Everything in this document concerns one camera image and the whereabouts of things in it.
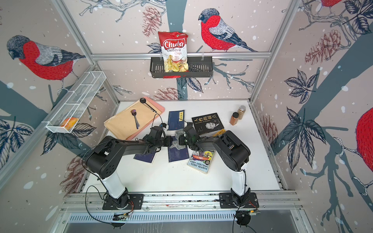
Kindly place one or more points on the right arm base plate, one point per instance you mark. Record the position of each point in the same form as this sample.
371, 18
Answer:
232, 200

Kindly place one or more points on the iridescent purple spoon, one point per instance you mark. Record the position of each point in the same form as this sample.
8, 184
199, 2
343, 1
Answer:
134, 114

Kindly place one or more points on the colourful treehouse book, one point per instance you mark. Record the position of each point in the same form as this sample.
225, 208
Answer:
201, 160

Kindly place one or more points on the dark blue book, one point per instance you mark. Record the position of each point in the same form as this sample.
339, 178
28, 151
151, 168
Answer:
175, 154
147, 158

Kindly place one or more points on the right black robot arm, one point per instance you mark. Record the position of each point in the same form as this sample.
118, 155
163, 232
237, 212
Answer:
233, 152

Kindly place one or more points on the black book with face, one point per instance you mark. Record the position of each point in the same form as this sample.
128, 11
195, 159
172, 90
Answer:
207, 124

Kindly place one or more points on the blue book yellow label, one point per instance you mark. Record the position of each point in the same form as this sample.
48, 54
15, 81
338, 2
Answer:
176, 120

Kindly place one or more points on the orange packet in shelf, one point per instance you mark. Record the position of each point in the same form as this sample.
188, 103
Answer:
69, 123

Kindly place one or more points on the grey striped cloth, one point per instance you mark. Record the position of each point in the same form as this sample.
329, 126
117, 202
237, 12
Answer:
177, 139

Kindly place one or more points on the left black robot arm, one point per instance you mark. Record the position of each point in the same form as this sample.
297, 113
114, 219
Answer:
104, 159

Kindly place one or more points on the pink tray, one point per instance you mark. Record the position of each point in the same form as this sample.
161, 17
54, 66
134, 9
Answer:
146, 109

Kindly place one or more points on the brown spice jar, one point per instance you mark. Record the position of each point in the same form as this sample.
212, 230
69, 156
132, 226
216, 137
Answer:
234, 118

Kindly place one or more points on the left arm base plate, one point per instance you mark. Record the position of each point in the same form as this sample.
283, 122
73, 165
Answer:
125, 202

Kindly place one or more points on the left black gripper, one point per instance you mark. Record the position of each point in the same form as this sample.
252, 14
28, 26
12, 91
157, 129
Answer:
168, 139

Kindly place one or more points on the yellow orange treehouse book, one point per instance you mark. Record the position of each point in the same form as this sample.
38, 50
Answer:
219, 133

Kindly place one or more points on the tan spice jar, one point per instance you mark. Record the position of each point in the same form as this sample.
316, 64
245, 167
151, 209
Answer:
241, 111

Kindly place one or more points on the white wire shelf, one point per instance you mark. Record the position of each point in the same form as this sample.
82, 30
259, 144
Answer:
77, 102

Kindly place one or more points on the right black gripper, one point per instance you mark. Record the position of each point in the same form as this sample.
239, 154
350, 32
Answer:
181, 140

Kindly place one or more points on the black spoon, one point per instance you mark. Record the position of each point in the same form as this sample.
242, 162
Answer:
144, 102

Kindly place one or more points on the red cassava chips bag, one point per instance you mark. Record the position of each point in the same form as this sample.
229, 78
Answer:
174, 51

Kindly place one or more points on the tan paper sheet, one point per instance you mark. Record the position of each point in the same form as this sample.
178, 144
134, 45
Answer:
117, 124

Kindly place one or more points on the black wall basket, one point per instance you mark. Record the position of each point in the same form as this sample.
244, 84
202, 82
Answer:
198, 67

